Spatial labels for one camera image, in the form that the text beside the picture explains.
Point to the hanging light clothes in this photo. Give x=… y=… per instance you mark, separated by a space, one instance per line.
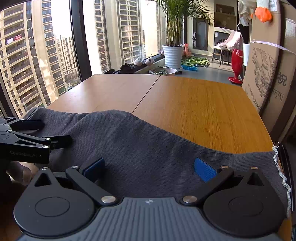
x=244 y=11

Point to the person's left hand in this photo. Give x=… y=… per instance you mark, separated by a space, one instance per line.
x=20 y=172

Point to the white mesh strip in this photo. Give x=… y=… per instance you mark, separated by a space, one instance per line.
x=287 y=192

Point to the dark window frame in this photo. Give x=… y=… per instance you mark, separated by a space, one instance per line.
x=77 y=34

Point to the white plush toy orange feet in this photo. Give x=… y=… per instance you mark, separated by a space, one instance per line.
x=262 y=14

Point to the large cardboard box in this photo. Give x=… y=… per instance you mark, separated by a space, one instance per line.
x=266 y=76

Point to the blue plastic bag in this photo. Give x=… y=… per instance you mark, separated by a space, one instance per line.
x=190 y=68

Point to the beige shelf cabinet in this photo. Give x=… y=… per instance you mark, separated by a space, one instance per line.
x=225 y=18

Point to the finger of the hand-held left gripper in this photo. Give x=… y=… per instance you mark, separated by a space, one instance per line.
x=27 y=124
x=60 y=141

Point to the white ribbed plant pot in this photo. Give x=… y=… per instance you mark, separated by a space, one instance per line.
x=172 y=55

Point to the pink basin of greens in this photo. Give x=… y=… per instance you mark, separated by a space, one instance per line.
x=171 y=71

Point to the dark glass cabinet door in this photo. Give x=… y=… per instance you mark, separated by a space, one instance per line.
x=200 y=32

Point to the pale pink slipper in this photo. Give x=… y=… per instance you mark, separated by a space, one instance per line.
x=138 y=61
x=149 y=60

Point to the high-rise apartment buildings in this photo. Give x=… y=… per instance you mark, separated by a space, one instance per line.
x=18 y=58

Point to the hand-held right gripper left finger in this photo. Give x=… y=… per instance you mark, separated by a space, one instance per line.
x=94 y=169

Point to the wooden chair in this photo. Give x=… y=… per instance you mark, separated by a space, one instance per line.
x=218 y=48

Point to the grey sweatshirt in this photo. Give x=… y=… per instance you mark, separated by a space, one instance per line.
x=138 y=148

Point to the orange plastic bag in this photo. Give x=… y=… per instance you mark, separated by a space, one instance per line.
x=186 y=49

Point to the pile of green vegetables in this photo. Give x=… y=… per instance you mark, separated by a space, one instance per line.
x=196 y=62

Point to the red vase-shaped floor stand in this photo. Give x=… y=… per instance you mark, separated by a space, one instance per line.
x=237 y=60

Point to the black shoe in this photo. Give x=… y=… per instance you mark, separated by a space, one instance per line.
x=109 y=71
x=127 y=67

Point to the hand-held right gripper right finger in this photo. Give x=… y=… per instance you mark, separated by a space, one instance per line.
x=204 y=169

